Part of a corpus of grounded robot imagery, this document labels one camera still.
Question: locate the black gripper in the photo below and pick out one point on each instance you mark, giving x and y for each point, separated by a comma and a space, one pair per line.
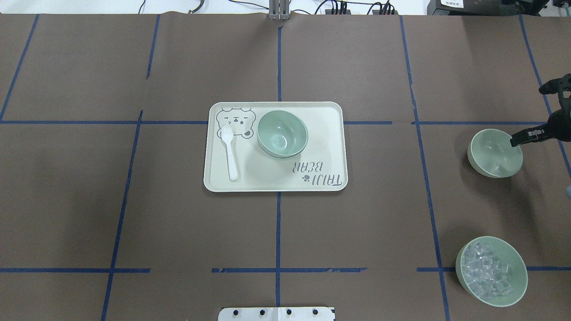
561, 124

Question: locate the green bowl carried to tray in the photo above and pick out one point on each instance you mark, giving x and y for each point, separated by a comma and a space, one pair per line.
282, 132

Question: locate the green bowl with ice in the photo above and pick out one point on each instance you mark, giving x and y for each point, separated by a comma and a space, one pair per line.
492, 271

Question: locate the black box device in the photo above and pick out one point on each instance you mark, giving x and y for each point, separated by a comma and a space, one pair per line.
485, 7

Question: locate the cream bear tray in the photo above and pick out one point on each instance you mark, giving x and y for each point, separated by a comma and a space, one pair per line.
321, 167

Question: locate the green bowl on tray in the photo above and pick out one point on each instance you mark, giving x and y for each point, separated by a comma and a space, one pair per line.
281, 156

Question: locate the white plastic spoon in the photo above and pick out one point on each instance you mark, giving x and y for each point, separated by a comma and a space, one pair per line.
227, 136

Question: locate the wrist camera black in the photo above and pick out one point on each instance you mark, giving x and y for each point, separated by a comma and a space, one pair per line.
558, 86

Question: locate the aluminium frame post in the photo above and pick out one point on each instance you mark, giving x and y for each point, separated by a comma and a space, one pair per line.
279, 10

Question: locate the white pedestal column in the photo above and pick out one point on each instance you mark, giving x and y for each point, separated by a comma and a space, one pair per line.
277, 314

